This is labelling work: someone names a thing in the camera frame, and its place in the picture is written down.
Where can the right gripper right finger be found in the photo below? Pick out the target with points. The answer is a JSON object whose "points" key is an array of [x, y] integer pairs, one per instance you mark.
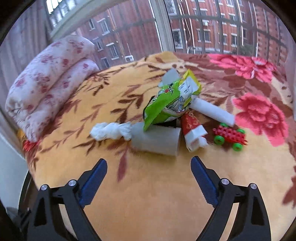
{"points": [[251, 221]]}

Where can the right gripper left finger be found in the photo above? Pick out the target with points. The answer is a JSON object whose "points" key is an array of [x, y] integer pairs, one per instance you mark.
{"points": [[58, 213]]}

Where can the red and white wrapper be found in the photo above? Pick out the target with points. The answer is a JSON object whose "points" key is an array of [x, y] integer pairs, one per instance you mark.
{"points": [[194, 133]]}

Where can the white tissue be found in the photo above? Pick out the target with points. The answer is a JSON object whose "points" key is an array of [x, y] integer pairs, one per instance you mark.
{"points": [[114, 131]]}

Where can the white foam roll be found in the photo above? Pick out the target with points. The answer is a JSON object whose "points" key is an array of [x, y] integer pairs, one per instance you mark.
{"points": [[212, 111]]}

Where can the grey cardboard tube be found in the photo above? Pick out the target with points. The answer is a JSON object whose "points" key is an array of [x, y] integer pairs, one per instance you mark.
{"points": [[156, 139]]}

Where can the green snack bag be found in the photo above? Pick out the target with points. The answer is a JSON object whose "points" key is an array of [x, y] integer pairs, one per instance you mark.
{"points": [[172, 101]]}

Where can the red toy block car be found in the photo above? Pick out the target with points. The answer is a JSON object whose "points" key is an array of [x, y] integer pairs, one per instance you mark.
{"points": [[226, 134]]}

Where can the yellow floral bed blanket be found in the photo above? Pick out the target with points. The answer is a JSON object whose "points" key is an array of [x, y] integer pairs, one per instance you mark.
{"points": [[149, 192]]}

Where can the folded white floral quilt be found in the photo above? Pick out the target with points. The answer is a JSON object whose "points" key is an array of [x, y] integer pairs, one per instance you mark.
{"points": [[47, 82]]}

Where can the right sheer curtain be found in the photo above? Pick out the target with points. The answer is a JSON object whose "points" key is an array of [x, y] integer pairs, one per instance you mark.
{"points": [[290, 76]]}

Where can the sheer curtain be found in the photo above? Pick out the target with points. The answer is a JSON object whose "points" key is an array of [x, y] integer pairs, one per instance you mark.
{"points": [[290, 76], [27, 38]]}

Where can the left sheer curtain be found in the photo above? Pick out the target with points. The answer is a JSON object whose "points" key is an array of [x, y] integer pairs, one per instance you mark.
{"points": [[27, 38]]}

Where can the window frame with bars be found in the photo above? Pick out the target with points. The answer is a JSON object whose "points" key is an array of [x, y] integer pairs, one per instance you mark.
{"points": [[126, 31]]}

